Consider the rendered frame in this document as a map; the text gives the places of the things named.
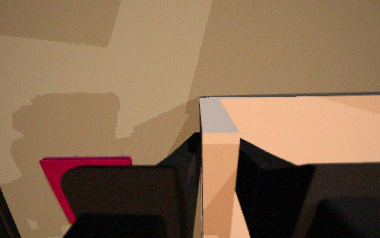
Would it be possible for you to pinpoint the peach serving tray with black handled ends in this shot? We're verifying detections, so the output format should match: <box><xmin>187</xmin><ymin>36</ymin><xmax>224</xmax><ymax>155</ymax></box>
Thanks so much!
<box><xmin>199</xmin><ymin>92</ymin><xmax>380</xmax><ymax>238</ymax></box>

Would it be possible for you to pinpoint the dark red square tray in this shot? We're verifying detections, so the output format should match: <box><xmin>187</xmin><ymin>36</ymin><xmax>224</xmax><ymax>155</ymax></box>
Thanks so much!
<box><xmin>39</xmin><ymin>156</ymin><xmax>133</xmax><ymax>224</ymax></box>

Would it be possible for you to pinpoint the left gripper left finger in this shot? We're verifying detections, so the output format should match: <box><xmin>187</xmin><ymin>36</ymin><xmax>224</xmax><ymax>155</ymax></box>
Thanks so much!
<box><xmin>60</xmin><ymin>132</ymin><xmax>201</xmax><ymax>238</ymax></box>

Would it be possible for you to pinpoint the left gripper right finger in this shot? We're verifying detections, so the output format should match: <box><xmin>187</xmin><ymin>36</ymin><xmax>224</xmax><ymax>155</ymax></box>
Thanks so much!
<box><xmin>235</xmin><ymin>138</ymin><xmax>380</xmax><ymax>238</ymax></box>

